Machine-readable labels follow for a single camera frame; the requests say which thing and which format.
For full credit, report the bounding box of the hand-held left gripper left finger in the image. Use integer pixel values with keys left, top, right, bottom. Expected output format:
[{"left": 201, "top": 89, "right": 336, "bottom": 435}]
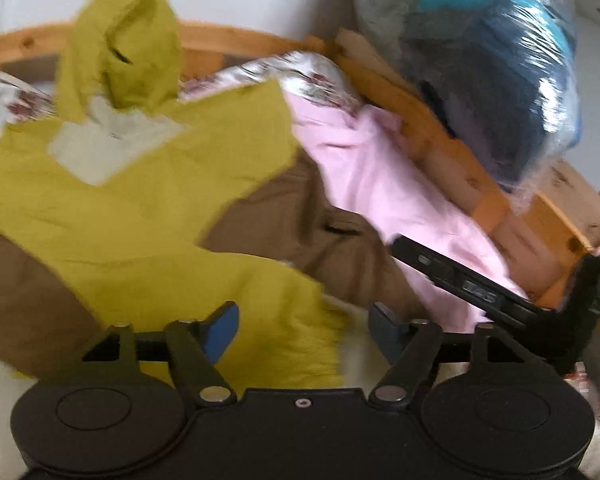
[{"left": 82, "top": 302, "right": 240, "bottom": 407}]

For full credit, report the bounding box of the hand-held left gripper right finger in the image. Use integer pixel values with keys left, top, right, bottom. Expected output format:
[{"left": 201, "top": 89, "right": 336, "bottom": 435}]
[{"left": 368, "top": 302, "right": 527, "bottom": 409}]

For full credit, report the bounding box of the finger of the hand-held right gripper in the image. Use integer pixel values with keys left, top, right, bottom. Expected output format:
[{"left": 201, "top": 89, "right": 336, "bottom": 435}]
[{"left": 389, "top": 234, "right": 562, "bottom": 329}]

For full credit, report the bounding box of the yellow and brown jacket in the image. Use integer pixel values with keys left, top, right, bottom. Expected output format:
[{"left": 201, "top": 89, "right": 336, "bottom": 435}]
[{"left": 0, "top": 0, "right": 426, "bottom": 392}]

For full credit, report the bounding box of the plastic bag of clothes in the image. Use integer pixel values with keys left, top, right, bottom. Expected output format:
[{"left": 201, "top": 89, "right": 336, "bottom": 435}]
[{"left": 349, "top": 0, "right": 585, "bottom": 207}]

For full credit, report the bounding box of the white fluffy blanket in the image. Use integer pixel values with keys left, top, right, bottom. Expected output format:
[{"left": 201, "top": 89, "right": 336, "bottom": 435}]
[{"left": 0, "top": 295, "right": 600, "bottom": 480}]

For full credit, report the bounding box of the pink bed sheet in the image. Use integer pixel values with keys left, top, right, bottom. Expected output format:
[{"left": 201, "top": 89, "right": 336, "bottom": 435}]
[{"left": 0, "top": 95, "right": 533, "bottom": 343}]

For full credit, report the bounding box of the floral patterned pillow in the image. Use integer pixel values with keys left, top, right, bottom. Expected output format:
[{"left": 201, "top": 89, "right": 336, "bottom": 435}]
[
  {"left": 179, "top": 52, "right": 367, "bottom": 112},
  {"left": 0, "top": 72, "right": 57, "bottom": 132}
]

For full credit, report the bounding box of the wooden bed frame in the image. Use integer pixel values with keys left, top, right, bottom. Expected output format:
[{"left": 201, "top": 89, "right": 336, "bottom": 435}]
[{"left": 0, "top": 20, "right": 600, "bottom": 311}]

